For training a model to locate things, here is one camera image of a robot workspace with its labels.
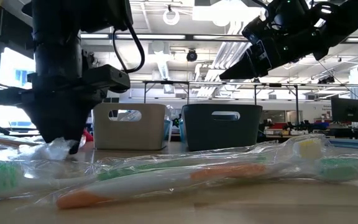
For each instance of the beige plastic bin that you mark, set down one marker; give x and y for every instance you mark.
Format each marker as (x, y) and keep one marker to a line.
(129, 133)

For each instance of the black overhead camera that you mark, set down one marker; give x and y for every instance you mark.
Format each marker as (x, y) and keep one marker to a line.
(191, 55)

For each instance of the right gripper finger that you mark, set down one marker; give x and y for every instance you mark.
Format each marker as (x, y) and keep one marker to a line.
(250, 67)

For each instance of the black computer monitor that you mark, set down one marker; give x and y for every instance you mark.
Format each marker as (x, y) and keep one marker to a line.
(348, 109)

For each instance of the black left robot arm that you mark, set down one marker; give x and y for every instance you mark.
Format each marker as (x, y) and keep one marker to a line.
(57, 37)

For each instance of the black hanging camera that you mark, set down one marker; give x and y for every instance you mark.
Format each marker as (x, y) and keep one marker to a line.
(326, 80)

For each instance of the dark grey plastic bin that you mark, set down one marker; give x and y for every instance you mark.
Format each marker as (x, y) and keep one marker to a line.
(222, 137)

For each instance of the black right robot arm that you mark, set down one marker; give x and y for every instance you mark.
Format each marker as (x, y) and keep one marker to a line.
(350, 18)

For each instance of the black workbench frame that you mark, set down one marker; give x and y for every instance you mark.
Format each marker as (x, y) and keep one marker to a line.
(255, 102)

